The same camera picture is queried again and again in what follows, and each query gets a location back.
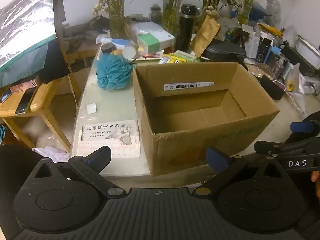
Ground brown cardboard box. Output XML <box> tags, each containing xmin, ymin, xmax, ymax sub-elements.
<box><xmin>132</xmin><ymin>62</ymin><xmax>280</xmax><ymax>177</ymax></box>

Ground brown book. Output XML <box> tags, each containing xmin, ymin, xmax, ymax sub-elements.
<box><xmin>9</xmin><ymin>76</ymin><xmax>42</xmax><ymax>93</ymax></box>

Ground blue bath loofah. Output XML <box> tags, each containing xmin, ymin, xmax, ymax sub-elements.
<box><xmin>94</xmin><ymin>54</ymin><xmax>134</xmax><ymax>90</ymax></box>

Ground dark round jar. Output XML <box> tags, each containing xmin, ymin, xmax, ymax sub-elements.
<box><xmin>101</xmin><ymin>42</ymin><xmax>117</xmax><ymax>55</ymax></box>

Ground black cloth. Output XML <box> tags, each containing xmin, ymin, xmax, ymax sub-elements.
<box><xmin>37</xmin><ymin>40</ymin><xmax>72</xmax><ymax>84</ymax></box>

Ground pink bottle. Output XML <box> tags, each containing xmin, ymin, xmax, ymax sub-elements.
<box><xmin>274</xmin><ymin>55</ymin><xmax>285</xmax><ymax>79</ymax></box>

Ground printed plastic bag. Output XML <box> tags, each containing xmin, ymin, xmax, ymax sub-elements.
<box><xmin>220</xmin><ymin>17</ymin><xmax>243</xmax><ymax>42</ymax></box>

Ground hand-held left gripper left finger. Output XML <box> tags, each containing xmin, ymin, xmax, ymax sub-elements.
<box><xmin>32</xmin><ymin>145</ymin><xmax>127</xmax><ymax>198</ymax></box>

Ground blue carton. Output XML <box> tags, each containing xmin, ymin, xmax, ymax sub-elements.
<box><xmin>266</xmin><ymin>46</ymin><xmax>283</xmax><ymax>65</ymax></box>

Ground clear plastic bottle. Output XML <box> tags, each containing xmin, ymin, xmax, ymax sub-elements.
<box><xmin>265</xmin><ymin>0</ymin><xmax>282</xmax><ymax>20</ymax></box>

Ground black pouch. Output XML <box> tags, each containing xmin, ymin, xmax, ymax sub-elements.
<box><xmin>259</xmin><ymin>74</ymin><xmax>285</xmax><ymax>100</ymax></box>

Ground green white tissue box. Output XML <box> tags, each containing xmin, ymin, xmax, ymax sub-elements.
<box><xmin>137</xmin><ymin>29</ymin><xmax>175</xmax><ymax>55</ymax></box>

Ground smartphone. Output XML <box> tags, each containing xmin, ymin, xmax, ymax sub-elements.
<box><xmin>15</xmin><ymin>87</ymin><xmax>38</xmax><ymax>115</ymax></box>

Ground small black tripod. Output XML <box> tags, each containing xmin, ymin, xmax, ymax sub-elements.
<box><xmin>231</xmin><ymin>27</ymin><xmax>250</xmax><ymax>50</ymax></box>

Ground black storage case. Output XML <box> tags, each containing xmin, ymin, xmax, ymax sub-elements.
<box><xmin>282</xmin><ymin>44</ymin><xmax>320</xmax><ymax>75</ymax></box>

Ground silver foil bag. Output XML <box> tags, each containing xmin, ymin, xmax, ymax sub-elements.
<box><xmin>0</xmin><ymin>0</ymin><xmax>58</xmax><ymax>70</ymax></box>

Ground dark glass jar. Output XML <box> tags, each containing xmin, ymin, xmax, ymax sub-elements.
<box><xmin>150</xmin><ymin>4</ymin><xmax>163</xmax><ymax>24</ymax></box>

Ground blue bag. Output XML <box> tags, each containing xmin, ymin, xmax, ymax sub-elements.
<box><xmin>250</xmin><ymin>1</ymin><xmax>268</xmax><ymax>22</ymax></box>

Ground white carton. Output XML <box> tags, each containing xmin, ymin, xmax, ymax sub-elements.
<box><xmin>241</xmin><ymin>24</ymin><xmax>263</xmax><ymax>58</ymax></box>

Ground red white packet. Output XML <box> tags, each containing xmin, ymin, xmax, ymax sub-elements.
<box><xmin>136</xmin><ymin>51</ymin><xmax>164</xmax><ymax>60</ymax></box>

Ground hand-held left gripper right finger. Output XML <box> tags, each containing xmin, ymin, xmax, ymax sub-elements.
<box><xmin>192</xmin><ymin>147</ymin><xmax>286</xmax><ymax>197</ymax></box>

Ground white bottle blue label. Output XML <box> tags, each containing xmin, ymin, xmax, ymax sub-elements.
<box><xmin>96</xmin><ymin>37</ymin><xmax>137</xmax><ymax>48</ymax></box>

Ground yellow cloth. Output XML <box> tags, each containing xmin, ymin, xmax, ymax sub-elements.
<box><xmin>257</xmin><ymin>22</ymin><xmax>285</xmax><ymax>37</ymax></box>

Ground black thermos bottle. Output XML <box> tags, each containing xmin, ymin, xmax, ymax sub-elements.
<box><xmin>174</xmin><ymin>4</ymin><xmax>197</xmax><ymax>53</ymax></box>

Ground grey zip case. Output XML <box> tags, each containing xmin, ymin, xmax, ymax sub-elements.
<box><xmin>201</xmin><ymin>40</ymin><xmax>248</xmax><ymax>64</ymax></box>

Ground black carton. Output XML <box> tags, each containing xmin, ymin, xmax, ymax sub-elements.
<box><xmin>260</xmin><ymin>34</ymin><xmax>274</xmax><ymax>63</ymax></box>

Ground white tray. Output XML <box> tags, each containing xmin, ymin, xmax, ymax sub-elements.
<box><xmin>94</xmin><ymin>36</ymin><xmax>175</xmax><ymax>64</ymax></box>

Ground wooden shelf rack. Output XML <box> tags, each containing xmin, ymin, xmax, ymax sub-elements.
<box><xmin>53</xmin><ymin>0</ymin><xmax>100</xmax><ymax>100</ymax></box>

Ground crumpled white paper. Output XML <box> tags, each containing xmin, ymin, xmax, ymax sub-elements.
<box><xmin>32</xmin><ymin>145</ymin><xmax>70</xmax><ymax>163</ymax></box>

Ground orange bottle white cap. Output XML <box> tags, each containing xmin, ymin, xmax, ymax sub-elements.
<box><xmin>122</xmin><ymin>44</ymin><xmax>137</xmax><ymax>60</ymax></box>

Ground yellow snack packet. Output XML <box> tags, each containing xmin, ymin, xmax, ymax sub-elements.
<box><xmin>157</xmin><ymin>54</ymin><xmax>188</xmax><ymax>65</ymax></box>

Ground green wipes packet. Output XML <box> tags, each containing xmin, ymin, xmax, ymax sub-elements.
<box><xmin>172</xmin><ymin>50</ymin><xmax>199</xmax><ymax>63</ymax></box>

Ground wooden side table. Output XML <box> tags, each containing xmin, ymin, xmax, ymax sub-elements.
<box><xmin>0</xmin><ymin>76</ymin><xmax>75</xmax><ymax>153</ymax></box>

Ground clear plastic bag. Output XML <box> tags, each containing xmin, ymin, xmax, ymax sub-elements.
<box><xmin>284</xmin><ymin>62</ymin><xmax>308</xmax><ymax>117</ymax></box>

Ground person's right hand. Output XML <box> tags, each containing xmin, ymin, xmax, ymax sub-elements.
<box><xmin>311</xmin><ymin>170</ymin><xmax>320</xmax><ymax>198</ymax></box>

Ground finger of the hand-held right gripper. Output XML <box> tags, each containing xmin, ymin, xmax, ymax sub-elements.
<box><xmin>291</xmin><ymin>111</ymin><xmax>320</xmax><ymax>136</ymax></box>
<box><xmin>254</xmin><ymin>136</ymin><xmax>320</xmax><ymax>158</ymax></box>

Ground dried white flowers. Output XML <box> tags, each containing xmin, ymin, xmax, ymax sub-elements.
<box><xmin>92</xmin><ymin>0</ymin><xmax>105</xmax><ymax>15</ymax></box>

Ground white mesh basket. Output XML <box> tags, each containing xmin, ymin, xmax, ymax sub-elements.
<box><xmin>296</xmin><ymin>35</ymin><xmax>320</xmax><ymax>55</ymax></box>

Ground white soft plastic pack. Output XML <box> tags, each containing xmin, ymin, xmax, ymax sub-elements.
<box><xmin>129</xmin><ymin>21</ymin><xmax>165</xmax><ymax>43</ymax></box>

